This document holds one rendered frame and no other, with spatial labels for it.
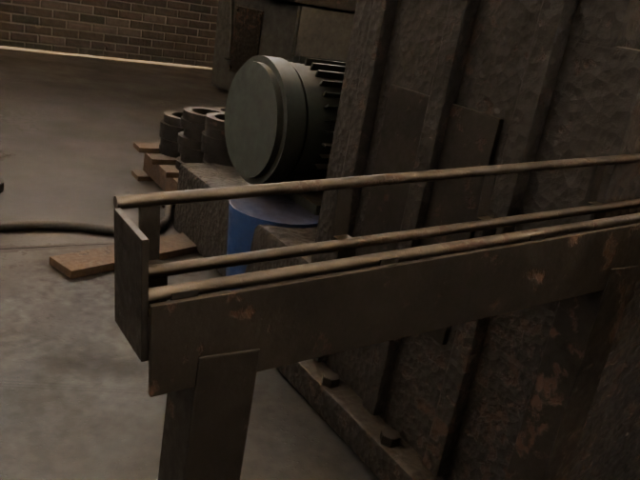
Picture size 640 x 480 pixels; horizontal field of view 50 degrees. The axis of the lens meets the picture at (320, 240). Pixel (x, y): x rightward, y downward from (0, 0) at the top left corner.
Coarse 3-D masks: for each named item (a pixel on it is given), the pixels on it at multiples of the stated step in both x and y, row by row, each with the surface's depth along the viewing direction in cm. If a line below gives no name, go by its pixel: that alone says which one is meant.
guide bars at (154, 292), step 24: (624, 216) 86; (480, 240) 73; (504, 240) 75; (528, 240) 77; (312, 264) 63; (336, 264) 64; (360, 264) 65; (384, 264) 67; (168, 288) 56; (192, 288) 57; (216, 288) 58
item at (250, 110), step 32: (256, 64) 200; (288, 64) 198; (320, 64) 204; (256, 96) 200; (288, 96) 191; (320, 96) 198; (256, 128) 201; (288, 128) 191; (320, 128) 198; (256, 160) 202; (288, 160) 196; (320, 160) 204; (320, 192) 219; (192, 224) 232; (224, 224) 212
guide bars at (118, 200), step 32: (576, 160) 90; (608, 160) 93; (160, 192) 61; (192, 192) 63; (224, 192) 64; (256, 192) 66; (288, 192) 68; (480, 192) 83; (480, 224) 82; (512, 224) 84; (224, 256) 65; (256, 256) 66; (288, 256) 68
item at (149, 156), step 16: (176, 112) 293; (192, 112) 263; (208, 112) 276; (224, 112) 274; (160, 128) 287; (176, 128) 281; (192, 128) 263; (208, 128) 244; (224, 128) 240; (144, 144) 300; (160, 144) 291; (176, 144) 284; (192, 144) 264; (208, 144) 245; (224, 144) 243; (144, 160) 305; (160, 160) 281; (176, 160) 272; (192, 160) 267; (208, 160) 249; (224, 160) 246; (144, 176) 298; (160, 176) 286; (176, 176) 267
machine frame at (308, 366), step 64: (384, 0) 134; (448, 0) 123; (512, 0) 111; (576, 0) 100; (384, 64) 138; (448, 64) 120; (512, 64) 111; (576, 64) 101; (384, 128) 138; (448, 128) 123; (512, 128) 108; (576, 128) 102; (384, 192) 139; (448, 192) 124; (512, 192) 109; (576, 192) 102; (320, 256) 162; (512, 320) 114; (320, 384) 153; (384, 384) 140; (448, 384) 123; (512, 384) 114; (384, 448) 135; (448, 448) 125; (512, 448) 115; (576, 448) 122
